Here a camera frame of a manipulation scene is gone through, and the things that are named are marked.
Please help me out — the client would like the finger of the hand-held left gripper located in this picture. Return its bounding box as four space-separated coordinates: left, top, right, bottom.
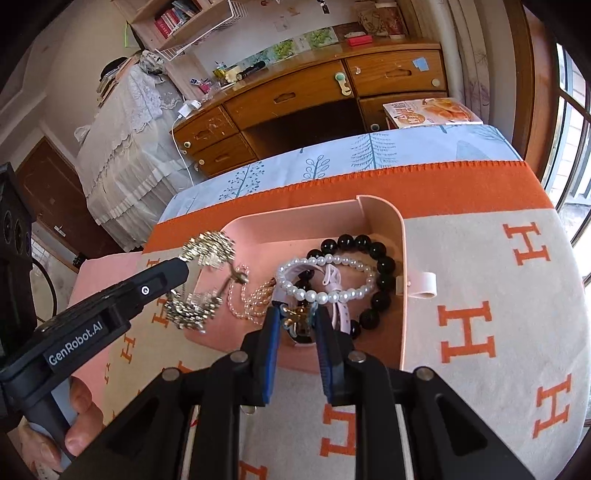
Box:
112 257 191 321

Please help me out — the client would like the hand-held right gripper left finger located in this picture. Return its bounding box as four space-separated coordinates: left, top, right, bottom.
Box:
69 307 283 480

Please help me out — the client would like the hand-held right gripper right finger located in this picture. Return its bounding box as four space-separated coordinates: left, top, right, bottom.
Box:
314 307 544 480

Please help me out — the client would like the pink strap watch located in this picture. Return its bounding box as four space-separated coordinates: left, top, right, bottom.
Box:
272 264 357 346

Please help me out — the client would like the pink jewelry box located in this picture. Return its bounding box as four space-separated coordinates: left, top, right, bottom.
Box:
182 195 437 371

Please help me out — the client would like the person's left hand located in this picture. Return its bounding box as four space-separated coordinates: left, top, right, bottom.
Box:
18 376 105 472

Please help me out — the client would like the pink cloth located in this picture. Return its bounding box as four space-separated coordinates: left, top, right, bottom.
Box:
69 251 154 384

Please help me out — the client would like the black device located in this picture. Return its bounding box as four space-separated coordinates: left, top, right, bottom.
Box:
0 161 34 361

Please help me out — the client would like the brown wooden door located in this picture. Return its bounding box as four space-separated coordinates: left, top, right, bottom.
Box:
15 136 117 274

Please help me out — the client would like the white lace cover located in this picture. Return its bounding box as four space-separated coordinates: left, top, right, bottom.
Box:
75 58 195 253

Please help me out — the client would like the orange and beige blanket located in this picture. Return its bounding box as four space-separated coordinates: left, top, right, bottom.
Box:
69 159 591 480

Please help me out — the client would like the tree print bedsheet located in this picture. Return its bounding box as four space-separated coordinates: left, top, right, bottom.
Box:
159 124 525 223

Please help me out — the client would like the wooden desk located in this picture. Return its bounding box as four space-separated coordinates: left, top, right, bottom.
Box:
171 41 450 179

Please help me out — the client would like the black flashlight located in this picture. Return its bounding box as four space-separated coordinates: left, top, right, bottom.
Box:
236 60 267 80

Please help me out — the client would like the wooden bookshelf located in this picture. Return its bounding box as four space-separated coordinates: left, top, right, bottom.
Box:
111 0 232 63

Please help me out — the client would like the row of red books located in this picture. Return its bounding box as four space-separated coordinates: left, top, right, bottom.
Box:
154 7 186 38

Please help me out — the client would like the green plant picture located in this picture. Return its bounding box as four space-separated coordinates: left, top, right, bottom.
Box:
271 39 297 61
307 28 338 49

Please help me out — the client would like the food cover magazine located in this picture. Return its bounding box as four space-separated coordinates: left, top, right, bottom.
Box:
382 97 484 130

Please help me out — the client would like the white curtain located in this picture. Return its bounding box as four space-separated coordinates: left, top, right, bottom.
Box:
441 0 519 126

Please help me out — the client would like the printed round container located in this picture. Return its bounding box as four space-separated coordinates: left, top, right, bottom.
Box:
357 2 410 39

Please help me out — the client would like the pink pearl chain necklace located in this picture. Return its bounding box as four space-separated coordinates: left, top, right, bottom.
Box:
222 265 278 324

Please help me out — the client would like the black cable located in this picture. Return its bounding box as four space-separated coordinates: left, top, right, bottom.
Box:
31 258 57 321

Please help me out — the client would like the white pearl bracelet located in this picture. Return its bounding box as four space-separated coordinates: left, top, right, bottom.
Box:
276 255 378 305

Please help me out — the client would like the black bead bracelet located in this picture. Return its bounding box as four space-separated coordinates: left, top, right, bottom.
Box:
295 234 398 340

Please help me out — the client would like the white cable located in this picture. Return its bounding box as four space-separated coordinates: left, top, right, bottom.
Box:
170 117 195 186

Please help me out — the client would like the white wire basket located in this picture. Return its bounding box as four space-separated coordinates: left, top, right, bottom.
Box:
154 0 249 62

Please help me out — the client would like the window frame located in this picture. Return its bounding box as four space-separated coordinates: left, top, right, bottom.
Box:
538 41 591 252

